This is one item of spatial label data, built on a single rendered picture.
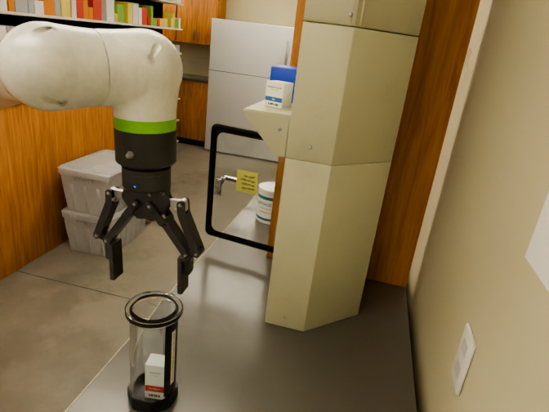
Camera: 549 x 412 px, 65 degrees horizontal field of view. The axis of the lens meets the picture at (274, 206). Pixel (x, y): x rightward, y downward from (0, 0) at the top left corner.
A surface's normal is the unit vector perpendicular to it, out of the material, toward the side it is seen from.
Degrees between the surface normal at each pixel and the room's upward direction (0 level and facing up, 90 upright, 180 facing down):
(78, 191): 96
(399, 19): 90
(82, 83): 104
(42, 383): 0
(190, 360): 0
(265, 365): 0
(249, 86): 90
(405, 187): 90
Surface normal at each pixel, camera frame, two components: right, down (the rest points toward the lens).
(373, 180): 0.52, 0.36
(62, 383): 0.11, -0.92
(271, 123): -0.23, 0.33
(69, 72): 0.74, 0.28
